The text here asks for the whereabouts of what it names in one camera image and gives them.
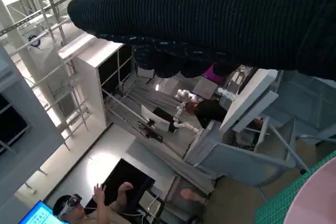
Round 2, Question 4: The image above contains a blue screen monitor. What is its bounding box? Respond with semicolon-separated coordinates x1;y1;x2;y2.
18;199;61;224

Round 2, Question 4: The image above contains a grey metal ceiling grid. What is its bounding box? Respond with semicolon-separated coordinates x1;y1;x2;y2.
0;0;137;141

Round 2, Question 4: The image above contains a person wearing headset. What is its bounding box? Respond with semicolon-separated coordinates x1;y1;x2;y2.
52;180;169;224

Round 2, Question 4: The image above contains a pink bowl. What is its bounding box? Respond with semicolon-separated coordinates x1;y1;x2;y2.
285;165;336;224

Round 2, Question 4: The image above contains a person at desk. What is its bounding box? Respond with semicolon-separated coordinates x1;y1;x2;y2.
183;99;229;129

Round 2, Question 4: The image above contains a white metal frame table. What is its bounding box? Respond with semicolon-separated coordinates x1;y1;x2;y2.
219;69;312;176

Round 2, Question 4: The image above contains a purple cloth item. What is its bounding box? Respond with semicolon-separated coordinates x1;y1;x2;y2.
202;65;227;83

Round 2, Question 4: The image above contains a green cutting mat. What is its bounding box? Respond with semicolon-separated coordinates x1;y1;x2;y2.
254;150;336;224

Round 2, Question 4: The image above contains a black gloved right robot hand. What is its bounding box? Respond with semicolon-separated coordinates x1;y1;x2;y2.
67;0;336;80

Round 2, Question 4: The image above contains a white frame with dark panes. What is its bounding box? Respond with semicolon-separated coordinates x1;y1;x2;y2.
59;35;132;130

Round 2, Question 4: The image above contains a white robot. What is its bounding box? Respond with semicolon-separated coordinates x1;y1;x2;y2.
172;89;204;135

